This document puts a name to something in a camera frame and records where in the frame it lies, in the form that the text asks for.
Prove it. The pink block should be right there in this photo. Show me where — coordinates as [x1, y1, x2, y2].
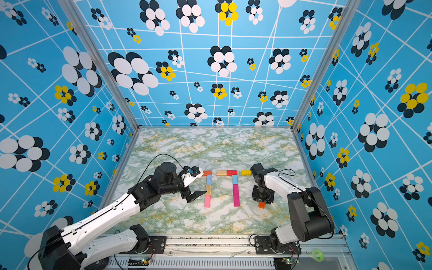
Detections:
[204, 195, 211, 208]

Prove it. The magenta block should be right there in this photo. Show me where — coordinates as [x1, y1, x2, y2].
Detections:
[233, 194, 240, 207]
[232, 184, 239, 196]

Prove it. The small light blue block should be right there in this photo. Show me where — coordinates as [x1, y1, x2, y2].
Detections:
[232, 175, 239, 185]

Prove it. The red block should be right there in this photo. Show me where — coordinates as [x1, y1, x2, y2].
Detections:
[226, 170, 237, 176]

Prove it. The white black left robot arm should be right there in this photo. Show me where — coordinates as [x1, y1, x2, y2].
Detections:
[34, 162, 206, 270]

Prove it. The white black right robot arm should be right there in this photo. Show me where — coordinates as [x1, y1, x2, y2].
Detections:
[250, 163, 335, 254]

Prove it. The green tape roll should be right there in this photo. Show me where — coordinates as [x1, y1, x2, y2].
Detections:
[311, 249, 325, 262]

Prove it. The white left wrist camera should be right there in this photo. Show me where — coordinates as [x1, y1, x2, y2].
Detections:
[181, 166, 204, 187]

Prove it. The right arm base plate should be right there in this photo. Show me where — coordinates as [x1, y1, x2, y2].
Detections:
[251, 236, 302, 256]

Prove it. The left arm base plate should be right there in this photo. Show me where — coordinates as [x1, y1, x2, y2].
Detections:
[121, 236, 168, 255]

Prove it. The aluminium frame post right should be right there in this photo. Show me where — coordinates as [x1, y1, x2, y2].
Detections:
[291, 0, 361, 133]

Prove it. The aluminium frame post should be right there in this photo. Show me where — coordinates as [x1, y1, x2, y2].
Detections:
[59, 1, 139, 132]
[291, 0, 361, 133]

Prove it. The aluminium frame post left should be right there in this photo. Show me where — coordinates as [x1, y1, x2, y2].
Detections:
[59, 1, 139, 132]

